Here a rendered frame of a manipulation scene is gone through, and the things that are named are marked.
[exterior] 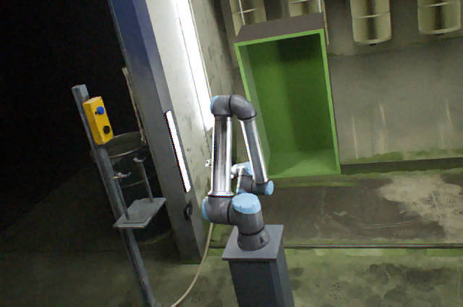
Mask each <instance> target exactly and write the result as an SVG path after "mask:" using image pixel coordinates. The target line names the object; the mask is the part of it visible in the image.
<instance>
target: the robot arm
mask: <svg viewBox="0 0 463 307"><path fill-rule="evenodd" d="M210 111H211V114H212V115H213V118H214V126H213V176H212V191H211V192H210V193H209V194H208V197H206V198H205V200H203V202H202V207H201V210H202V215H203V218H204V220H205V221H207V222H212V223H214V224H228V225H235V226H237V227H238V231H239V232H238V236H237V244H238V246H239V248H241V249H242V250H244V251H257V250H260V249H262V248H264V247H266V246H267V244H269V242H270V234H269V232H268V230H267V229H266V227H265V226H264V222H263V215H262V211H261V207H260V202H259V200H258V197H257V196H256V195H271V194H272V192H273V182H271V181H269V179H268V174H267V171H266V165H265V161H264V157H263V151H262V148H261V143H260V137H259V134H258V128H257V124H256V120H255V118H256V116H257V112H256V109H255V107H254V106H253V104H252V103H251V102H250V101H249V100H248V99H247V98H245V97H244V96H241V95H238V94H234V95H220V96H215V97H213V98H212V100H211V103H210ZM233 114H236V115H237V119H238V120H240V121H241V123H242V129H243V132H244V135H245V141H246V144H247V151H248V154H249V157H250V162H246V163H244V164H237V163H236V159H235V158H234V157H232V123H233ZM253 176H254V179H255V180H252V179H253ZM238 178H239V181H238V185H237V194H238V195H236V196H235V197H234V194H233V192H232V191H231V181H234V179H236V180H237V179H238Z"/></svg>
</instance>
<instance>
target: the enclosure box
mask: <svg viewBox="0 0 463 307"><path fill-rule="evenodd" d="M234 47H235V51H236V54H237V59H238V62H239V68H240V71H241V75H242V80H243V83H244V87H245V92H246V96H247V99H248V100H249V101H250V102H251V103H252V104H253V106H254V107H255V109H256V112H257V116H256V118H255V120H256V124H257V128H258V134H259V137H260V143H261V148H262V151H263V157H264V161H265V165H266V171H267V174H268V179H269V178H280V177H301V176H313V175H324V174H341V167H340V155H339V139H338V133H337V127H336V115H335V108H334V98H333V91H332V84H331V73H330V66H329V60H328V47H327V41H326V29H325V22H324V16H323V12H316V13H312V14H304V15H300V16H295V17H286V18H282V19H277V20H269V21H265V22H257V23H253V24H249V25H242V26H241V28H240V30H239V33H238V35H237V38H236V40H235V42H234Z"/></svg>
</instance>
